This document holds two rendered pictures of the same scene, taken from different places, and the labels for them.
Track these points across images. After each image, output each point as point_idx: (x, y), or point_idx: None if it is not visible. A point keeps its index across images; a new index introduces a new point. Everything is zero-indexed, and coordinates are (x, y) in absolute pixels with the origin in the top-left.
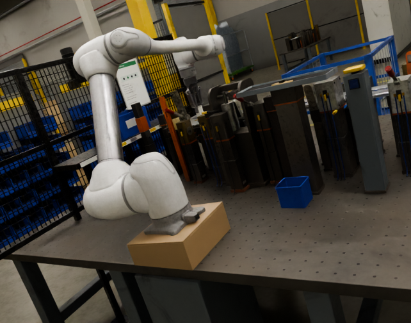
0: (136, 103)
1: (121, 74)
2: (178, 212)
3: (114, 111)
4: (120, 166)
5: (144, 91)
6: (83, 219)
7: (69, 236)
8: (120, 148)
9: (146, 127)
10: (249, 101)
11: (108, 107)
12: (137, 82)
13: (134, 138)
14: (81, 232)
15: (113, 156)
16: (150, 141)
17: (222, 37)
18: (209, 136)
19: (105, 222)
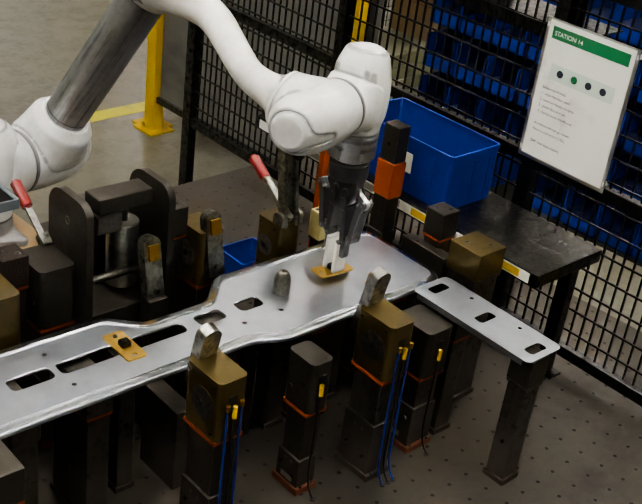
0: (389, 123)
1: (559, 59)
2: None
3: (90, 51)
4: (30, 118)
5: (599, 152)
6: (306, 220)
7: (240, 203)
8: (62, 103)
9: (382, 188)
10: (63, 239)
11: (90, 39)
12: (593, 114)
13: (368, 185)
14: (232, 213)
15: (48, 102)
16: (375, 221)
17: (287, 116)
18: None
19: (240, 235)
